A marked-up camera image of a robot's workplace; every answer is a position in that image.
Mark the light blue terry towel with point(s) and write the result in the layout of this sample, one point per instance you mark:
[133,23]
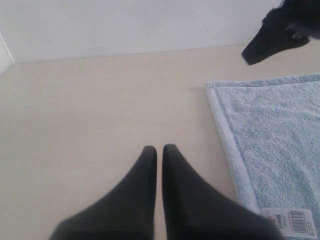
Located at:
[270,132]

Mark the white barcode label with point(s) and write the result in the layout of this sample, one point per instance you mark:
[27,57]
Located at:
[292,222]

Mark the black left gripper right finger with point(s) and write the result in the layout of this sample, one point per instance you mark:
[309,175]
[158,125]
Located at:
[194,210]

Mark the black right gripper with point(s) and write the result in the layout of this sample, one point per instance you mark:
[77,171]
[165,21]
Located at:
[288,26]

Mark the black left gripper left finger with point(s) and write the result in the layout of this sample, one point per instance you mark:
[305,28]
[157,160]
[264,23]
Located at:
[125,213]

